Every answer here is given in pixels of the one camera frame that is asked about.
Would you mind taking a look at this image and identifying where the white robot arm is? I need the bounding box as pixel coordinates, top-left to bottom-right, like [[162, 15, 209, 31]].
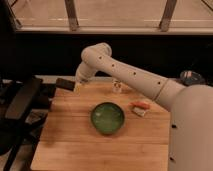
[[76, 43, 213, 171]]

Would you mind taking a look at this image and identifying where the green ceramic bowl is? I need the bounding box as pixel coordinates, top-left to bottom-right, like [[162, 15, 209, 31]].
[[90, 102, 125, 135]]

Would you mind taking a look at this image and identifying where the small clear glass bottle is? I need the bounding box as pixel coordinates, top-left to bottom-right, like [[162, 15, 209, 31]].
[[113, 79, 122, 93]]

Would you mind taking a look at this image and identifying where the black office chair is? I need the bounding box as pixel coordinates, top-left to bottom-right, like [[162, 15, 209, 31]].
[[0, 77, 46, 171]]

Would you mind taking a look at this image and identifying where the wooden cutting board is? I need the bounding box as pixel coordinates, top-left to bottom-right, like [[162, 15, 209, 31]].
[[31, 82, 170, 171]]

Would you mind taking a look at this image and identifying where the white small block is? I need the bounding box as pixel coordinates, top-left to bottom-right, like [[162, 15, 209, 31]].
[[132, 107, 146, 117]]

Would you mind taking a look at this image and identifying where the blue grey bowl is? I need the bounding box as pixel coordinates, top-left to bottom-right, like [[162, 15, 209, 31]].
[[180, 70, 205, 86]]

